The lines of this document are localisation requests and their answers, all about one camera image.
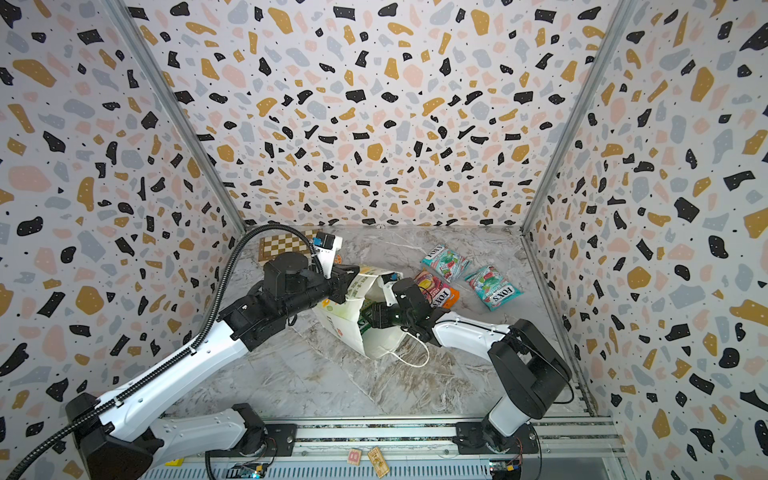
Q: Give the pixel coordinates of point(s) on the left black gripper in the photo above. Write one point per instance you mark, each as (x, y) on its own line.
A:
(341, 280)

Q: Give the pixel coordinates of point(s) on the white paper bag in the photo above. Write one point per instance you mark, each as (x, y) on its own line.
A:
(341, 319)

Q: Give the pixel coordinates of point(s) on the orange Fox's fruits candy bag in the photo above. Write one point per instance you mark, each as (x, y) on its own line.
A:
(437, 292)

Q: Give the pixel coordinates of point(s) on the teal Fox's candy bag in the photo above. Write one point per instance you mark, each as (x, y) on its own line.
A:
(492, 287)
(445, 262)

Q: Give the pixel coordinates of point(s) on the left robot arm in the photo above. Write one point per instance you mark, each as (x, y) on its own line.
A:
(122, 434)

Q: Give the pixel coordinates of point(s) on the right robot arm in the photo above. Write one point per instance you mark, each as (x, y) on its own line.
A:
(533, 374)

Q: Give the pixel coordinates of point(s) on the wooden chessboard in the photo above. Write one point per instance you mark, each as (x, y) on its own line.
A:
(270, 247)

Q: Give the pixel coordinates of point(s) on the pink letter block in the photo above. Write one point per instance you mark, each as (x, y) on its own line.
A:
(354, 457)

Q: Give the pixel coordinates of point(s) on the tan wooden card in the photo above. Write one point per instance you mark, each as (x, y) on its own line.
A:
(379, 463)

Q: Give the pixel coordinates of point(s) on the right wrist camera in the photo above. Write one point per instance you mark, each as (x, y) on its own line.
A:
(386, 283)

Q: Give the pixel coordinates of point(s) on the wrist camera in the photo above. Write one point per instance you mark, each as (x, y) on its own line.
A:
(326, 247)
(386, 283)

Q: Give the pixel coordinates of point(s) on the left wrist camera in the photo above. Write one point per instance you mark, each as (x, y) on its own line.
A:
(326, 247)

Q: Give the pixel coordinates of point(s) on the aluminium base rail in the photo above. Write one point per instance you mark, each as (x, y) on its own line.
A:
(416, 448)

